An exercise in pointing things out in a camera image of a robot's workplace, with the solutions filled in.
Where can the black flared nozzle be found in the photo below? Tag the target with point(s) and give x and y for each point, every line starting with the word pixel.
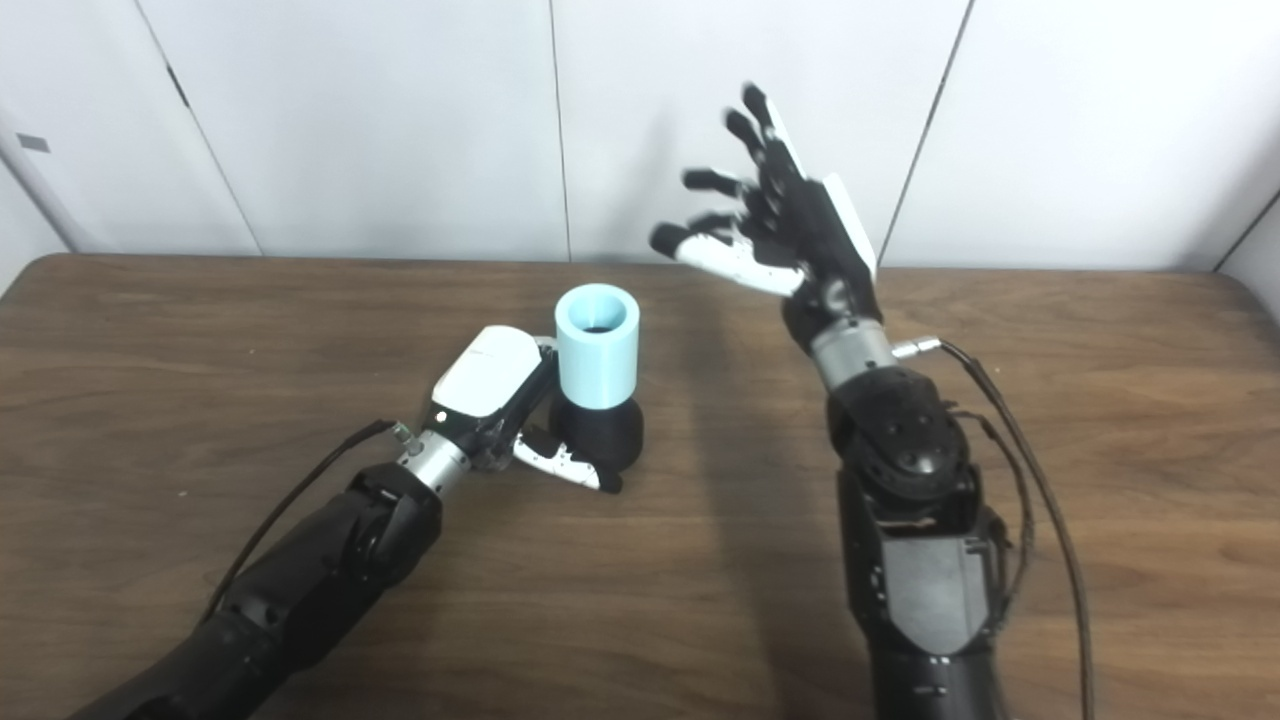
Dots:
pixel 600 435

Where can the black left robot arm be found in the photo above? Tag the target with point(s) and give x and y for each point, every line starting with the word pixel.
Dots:
pixel 300 590

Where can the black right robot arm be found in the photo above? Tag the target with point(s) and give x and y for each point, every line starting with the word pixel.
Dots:
pixel 915 520

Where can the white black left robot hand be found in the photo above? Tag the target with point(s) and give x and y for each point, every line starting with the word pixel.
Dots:
pixel 490 370

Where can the light blue cup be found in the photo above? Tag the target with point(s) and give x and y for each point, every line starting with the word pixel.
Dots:
pixel 600 365

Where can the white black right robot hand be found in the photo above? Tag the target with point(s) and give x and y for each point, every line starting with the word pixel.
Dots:
pixel 815 240

